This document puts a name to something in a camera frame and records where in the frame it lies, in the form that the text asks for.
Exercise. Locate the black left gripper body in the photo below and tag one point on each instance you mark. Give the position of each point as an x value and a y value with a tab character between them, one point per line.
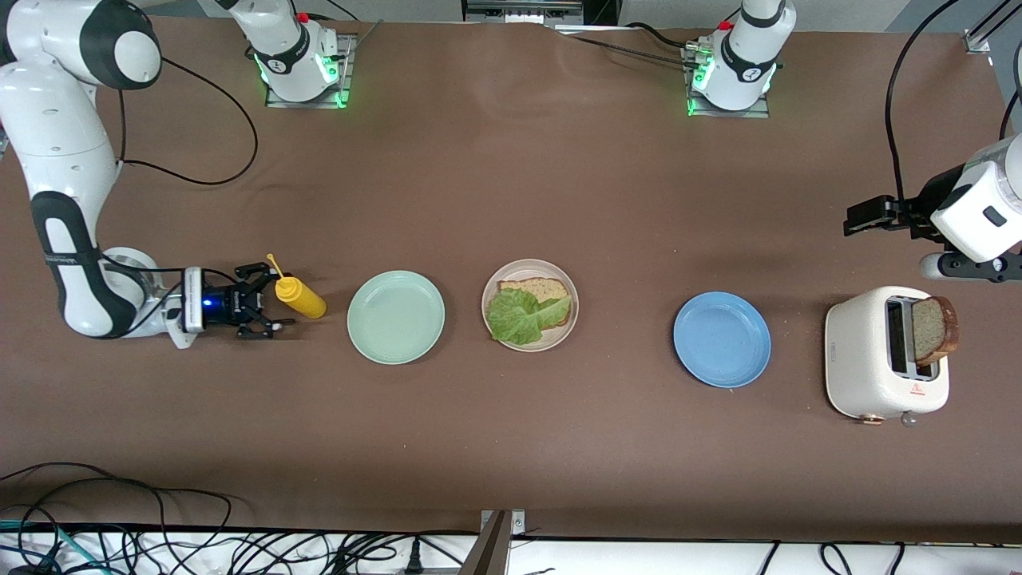
913	217

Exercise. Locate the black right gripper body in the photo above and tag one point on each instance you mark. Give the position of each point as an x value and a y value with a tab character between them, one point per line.
229	304

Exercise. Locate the yellow mustard squeeze bottle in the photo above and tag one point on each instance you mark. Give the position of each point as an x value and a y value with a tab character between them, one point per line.
302	297

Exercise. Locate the brown bread slice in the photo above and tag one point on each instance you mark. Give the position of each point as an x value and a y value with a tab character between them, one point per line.
543	289
934	327

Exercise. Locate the green lettuce leaf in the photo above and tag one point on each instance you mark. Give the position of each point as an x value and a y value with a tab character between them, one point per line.
515	319

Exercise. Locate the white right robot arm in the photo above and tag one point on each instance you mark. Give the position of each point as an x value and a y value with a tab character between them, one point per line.
56	136

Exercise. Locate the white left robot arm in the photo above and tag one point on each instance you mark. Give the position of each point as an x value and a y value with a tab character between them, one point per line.
750	56

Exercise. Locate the mint green plate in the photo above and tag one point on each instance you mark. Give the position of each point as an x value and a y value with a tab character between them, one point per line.
395	318

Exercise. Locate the blue plate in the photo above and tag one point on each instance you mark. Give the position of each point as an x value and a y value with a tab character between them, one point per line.
722	339

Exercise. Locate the beige plate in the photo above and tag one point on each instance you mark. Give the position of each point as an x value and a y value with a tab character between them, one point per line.
519	270

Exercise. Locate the white two-slot toaster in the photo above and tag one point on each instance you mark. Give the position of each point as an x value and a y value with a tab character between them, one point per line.
858	359

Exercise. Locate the black power plug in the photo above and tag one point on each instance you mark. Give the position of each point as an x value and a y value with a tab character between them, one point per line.
413	559

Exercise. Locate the black equipment box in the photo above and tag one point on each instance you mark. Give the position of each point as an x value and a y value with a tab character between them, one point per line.
523	9

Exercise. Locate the aluminium profile rail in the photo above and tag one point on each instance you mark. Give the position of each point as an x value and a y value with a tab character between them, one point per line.
978	40

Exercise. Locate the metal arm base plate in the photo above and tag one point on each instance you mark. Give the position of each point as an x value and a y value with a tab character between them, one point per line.
730	113
343	80

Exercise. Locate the grey metal mount bracket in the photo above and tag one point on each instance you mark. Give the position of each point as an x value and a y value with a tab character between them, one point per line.
491	551

